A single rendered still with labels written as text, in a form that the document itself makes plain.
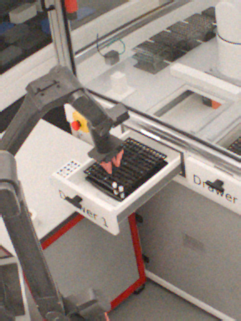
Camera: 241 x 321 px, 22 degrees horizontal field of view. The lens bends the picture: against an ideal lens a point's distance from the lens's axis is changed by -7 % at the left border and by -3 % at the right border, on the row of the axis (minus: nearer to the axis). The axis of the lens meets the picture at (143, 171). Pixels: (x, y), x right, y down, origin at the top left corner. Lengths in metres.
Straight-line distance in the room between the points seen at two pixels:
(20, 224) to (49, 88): 0.41
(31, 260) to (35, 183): 1.18
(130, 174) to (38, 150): 0.53
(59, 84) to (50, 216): 0.87
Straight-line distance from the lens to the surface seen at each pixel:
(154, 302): 2.90
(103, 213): 2.04
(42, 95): 1.47
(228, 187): 2.07
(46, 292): 1.33
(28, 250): 1.24
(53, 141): 2.59
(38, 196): 2.36
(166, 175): 2.17
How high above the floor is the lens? 2.30
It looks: 41 degrees down
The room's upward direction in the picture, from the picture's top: 8 degrees counter-clockwise
